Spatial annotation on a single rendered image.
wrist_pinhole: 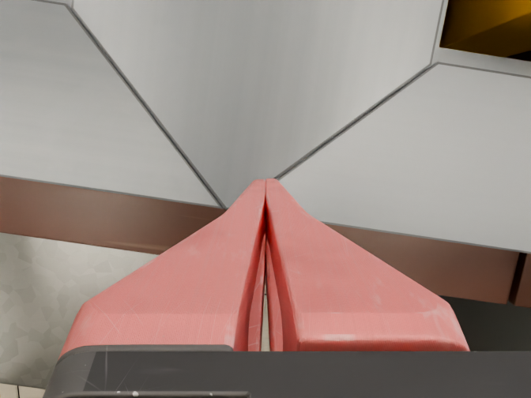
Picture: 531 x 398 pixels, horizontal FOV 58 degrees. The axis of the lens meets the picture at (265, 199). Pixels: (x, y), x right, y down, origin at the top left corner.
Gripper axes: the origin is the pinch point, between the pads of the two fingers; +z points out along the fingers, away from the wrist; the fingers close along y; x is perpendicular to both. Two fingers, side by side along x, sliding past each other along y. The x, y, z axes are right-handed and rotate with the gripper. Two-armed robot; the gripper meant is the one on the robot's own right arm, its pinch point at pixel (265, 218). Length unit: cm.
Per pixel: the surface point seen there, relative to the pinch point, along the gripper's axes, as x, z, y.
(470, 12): 1.3, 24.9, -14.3
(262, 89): 2.0, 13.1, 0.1
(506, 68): 1.7, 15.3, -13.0
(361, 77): 1.5, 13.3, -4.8
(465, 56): 1.8, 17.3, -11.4
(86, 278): 25.1, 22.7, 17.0
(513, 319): 41, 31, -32
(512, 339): 43, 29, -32
